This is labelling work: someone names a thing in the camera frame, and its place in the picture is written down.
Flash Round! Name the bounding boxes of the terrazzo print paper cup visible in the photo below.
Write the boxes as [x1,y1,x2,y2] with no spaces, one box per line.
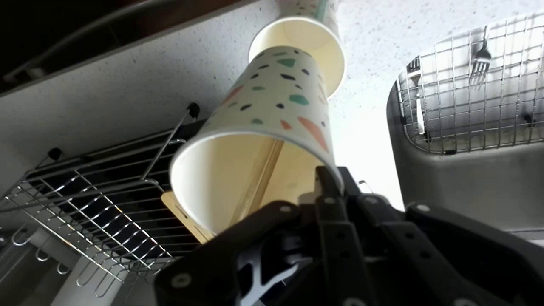
[246,0,346,100]
[168,46,346,236]

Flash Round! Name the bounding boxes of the wooden knife slot insert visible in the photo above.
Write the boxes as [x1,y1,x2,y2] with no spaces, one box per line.
[159,190,217,245]

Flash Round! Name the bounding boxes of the silver table knife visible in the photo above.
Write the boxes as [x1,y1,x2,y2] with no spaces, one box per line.
[404,54,428,136]

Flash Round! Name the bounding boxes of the silver metal fork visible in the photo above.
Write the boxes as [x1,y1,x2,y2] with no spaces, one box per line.
[467,24,493,81]

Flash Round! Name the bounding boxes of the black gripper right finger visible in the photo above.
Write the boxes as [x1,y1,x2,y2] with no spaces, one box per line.
[338,166,544,306]

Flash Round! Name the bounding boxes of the wire sink bottom grid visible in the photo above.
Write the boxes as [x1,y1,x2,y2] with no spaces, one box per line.
[396,13,544,156]

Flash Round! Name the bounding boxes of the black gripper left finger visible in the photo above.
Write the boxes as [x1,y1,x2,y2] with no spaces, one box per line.
[153,165,363,306]

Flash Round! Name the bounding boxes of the wire dish drying rack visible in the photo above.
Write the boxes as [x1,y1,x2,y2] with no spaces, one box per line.
[0,100,202,302]

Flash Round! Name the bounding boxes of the grey kitchen sink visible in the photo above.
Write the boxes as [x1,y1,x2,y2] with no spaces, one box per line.
[386,13,544,234]

